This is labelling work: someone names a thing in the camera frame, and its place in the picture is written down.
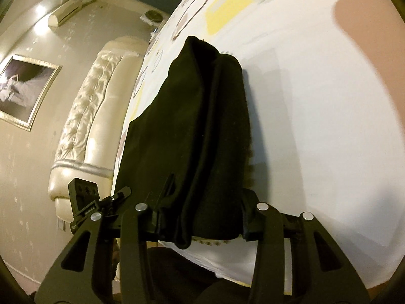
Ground black pants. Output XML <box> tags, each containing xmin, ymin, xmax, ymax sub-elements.
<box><xmin>116</xmin><ymin>36</ymin><xmax>255</xmax><ymax>249</ymax></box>

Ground cream tufted headboard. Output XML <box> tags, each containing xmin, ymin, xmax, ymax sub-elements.
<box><xmin>48</xmin><ymin>36</ymin><xmax>148</xmax><ymax>223</ymax></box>

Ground white patterned bed sheet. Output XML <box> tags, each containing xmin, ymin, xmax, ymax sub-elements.
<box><xmin>110</xmin><ymin>0</ymin><xmax>405</xmax><ymax>295</ymax></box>

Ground small bedside fan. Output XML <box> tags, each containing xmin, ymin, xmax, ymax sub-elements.
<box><xmin>140</xmin><ymin>10</ymin><xmax>163</xmax><ymax>26</ymax></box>

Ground framed wall picture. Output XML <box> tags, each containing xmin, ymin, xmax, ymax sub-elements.
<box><xmin>1</xmin><ymin>54</ymin><xmax>62</xmax><ymax>131</ymax></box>

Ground white wall air conditioner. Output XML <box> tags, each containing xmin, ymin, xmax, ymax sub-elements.
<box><xmin>47</xmin><ymin>0</ymin><xmax>96</xmax><ymax>28</ymax></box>

